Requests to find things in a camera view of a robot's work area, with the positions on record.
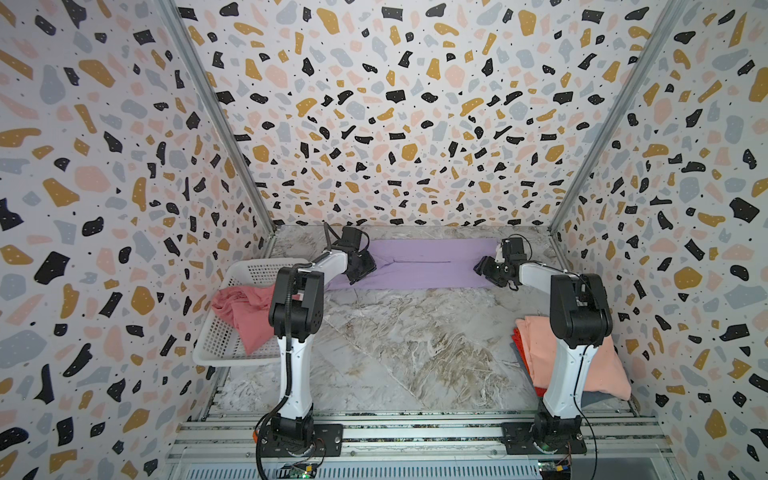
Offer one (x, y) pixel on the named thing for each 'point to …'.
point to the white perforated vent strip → (368, 472)
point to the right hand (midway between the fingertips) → (478, 263)
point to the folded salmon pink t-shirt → (606, 375)
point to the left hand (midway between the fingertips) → (375, 262)
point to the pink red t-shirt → (248, 308)
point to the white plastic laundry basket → (220, 344)
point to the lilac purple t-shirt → (435, 263)
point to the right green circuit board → (549, 470)
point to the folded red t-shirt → (515, 335)
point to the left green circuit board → (297, 471)
